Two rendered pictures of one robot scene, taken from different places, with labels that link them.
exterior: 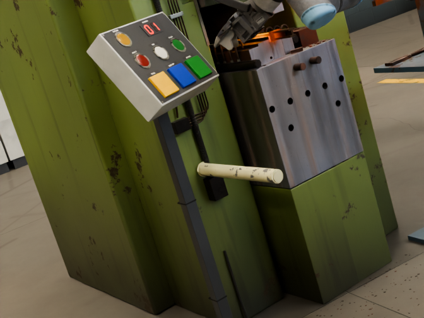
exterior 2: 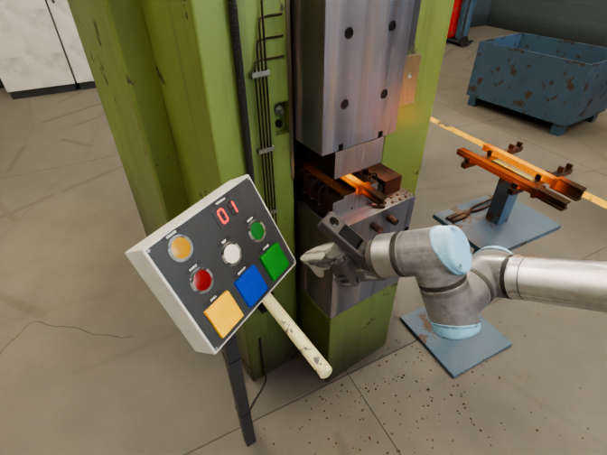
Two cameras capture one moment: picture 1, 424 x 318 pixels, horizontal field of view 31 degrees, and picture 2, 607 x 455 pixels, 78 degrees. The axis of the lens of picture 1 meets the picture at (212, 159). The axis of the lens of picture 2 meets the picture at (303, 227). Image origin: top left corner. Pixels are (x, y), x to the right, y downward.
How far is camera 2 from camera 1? 1.70 m
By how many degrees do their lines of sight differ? 25
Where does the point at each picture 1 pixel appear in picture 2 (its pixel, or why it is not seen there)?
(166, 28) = (247, 203)
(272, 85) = not seen: hidden behind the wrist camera
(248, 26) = (352, 278)
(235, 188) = (282, 294)
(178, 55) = (253, 250)
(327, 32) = (404, 163)
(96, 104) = (170, 178)
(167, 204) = not seen: hidden behind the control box
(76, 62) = (153, 137)
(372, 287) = (367, 376)
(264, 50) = (348, 202)
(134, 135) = not seen: hidden behind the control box
